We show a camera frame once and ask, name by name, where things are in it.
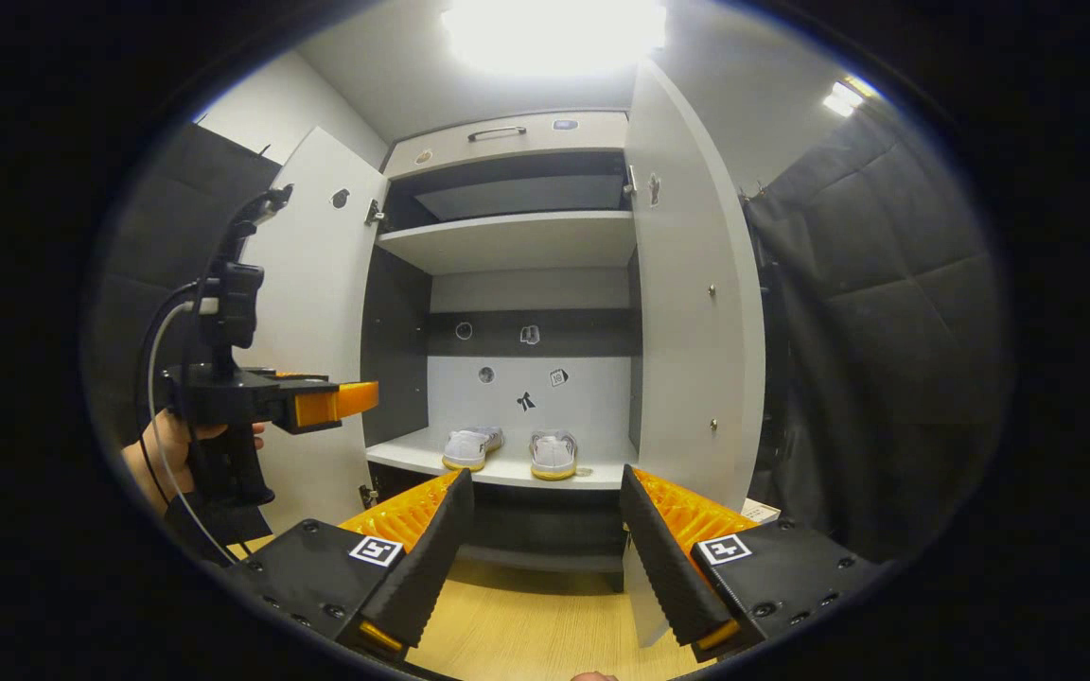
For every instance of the white striped shoe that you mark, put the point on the white striped shoe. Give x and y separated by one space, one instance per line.
554 456
467 446

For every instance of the small ceiling light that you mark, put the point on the small ceiling light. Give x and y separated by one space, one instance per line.
848 95

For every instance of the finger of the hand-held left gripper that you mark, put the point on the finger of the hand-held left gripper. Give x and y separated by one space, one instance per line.
291 374
327 405

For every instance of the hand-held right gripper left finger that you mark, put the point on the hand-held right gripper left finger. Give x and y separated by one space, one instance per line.
422 567

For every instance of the grey shoe cabinet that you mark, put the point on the grey shoe cabinet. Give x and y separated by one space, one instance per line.
517 241

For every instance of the small white box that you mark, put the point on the small white box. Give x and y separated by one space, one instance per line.
761 512

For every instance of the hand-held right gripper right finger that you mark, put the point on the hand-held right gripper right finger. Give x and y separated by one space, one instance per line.
666 567

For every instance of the large ceiling light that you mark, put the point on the large ceiling light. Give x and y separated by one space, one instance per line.
554 33

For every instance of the grey cabinet door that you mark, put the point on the grey cabinet door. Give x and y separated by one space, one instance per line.
318 284
687 284

